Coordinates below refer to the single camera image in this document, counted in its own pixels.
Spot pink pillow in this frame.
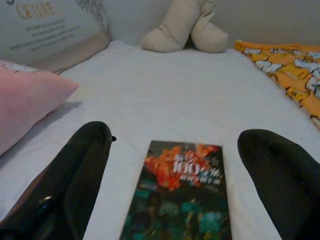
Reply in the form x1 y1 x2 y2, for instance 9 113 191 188
0 59 80 156

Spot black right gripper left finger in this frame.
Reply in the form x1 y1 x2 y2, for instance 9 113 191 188
0 121 117 240

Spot orange yellow cartoon blanket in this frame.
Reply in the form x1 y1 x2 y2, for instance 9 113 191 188
233 39 320 133

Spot dark flower cover book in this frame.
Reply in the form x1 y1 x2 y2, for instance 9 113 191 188
119 139 233 240

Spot white pillow with gold print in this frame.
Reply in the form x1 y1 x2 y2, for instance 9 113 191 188
0 0 113 75

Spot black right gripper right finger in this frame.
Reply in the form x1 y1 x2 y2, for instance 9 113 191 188
236 128 320 240

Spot white sheeted bed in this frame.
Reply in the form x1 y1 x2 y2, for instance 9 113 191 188
0 39 320 240

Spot beige plush toy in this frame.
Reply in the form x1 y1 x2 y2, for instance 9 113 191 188
139 0 230 54

